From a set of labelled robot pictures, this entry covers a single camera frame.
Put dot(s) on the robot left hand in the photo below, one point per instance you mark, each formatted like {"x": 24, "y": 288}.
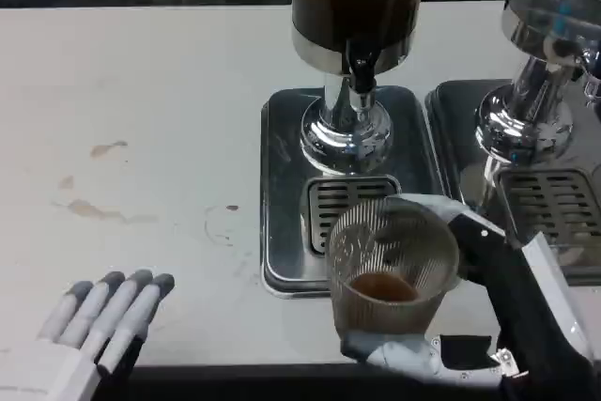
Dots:
{"x": 70, "y": 340}

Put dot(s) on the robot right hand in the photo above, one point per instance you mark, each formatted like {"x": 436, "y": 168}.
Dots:
{"x": 526, "y": 307}

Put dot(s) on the clear ribbed glass cup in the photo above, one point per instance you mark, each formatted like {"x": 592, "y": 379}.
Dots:
{"x": 385, "y": 260}

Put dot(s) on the slotted steel drip grid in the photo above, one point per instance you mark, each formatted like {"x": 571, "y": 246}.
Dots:
{"x": 328, "y": 204}
{"x": 554, "y": 204}

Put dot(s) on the chrome drink dispenser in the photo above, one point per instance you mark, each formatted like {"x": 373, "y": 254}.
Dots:
{"x": 540, "y": 67}

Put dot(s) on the black dispenser tap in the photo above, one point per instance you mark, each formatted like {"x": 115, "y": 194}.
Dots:
{"x": 360, "y": 70}

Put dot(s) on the drink dispenser with dark liquid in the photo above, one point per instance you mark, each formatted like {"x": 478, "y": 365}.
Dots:
{"x": 359, "y": 2}

